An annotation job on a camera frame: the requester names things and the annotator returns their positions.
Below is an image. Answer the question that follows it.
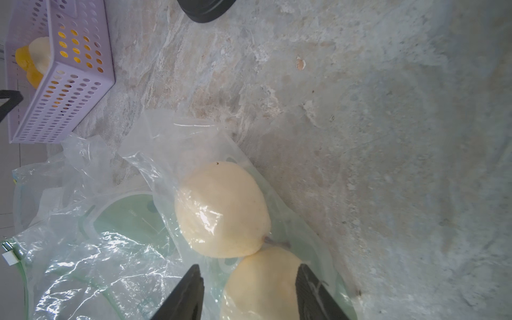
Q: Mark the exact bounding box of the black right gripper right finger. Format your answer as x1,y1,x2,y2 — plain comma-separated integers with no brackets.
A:
295,263,349,320

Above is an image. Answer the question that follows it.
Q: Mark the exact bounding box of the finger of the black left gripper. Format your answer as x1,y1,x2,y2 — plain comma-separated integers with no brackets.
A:
0,90,23,122

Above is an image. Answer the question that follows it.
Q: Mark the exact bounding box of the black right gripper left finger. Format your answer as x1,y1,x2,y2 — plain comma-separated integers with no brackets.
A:
151,264,205,320

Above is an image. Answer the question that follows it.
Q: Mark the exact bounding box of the yellow pear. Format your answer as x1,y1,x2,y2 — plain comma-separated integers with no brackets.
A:
15,45,33,71
27,67,43,89

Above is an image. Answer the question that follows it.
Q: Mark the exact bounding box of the pale round fruit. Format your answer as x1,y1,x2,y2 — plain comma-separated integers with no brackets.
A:
29,37,52,75
175,161,271,259
219,247,302,319

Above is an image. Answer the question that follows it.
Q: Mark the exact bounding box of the green zip-top bag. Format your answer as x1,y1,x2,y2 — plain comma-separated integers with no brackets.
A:
3,110,357,319

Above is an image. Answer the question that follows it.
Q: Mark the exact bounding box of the purple plastic basket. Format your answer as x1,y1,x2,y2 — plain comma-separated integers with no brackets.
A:
5,0,115,143

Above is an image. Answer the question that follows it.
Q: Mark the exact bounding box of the black microphone stand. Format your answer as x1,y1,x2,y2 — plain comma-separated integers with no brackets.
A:
177,0,235,23

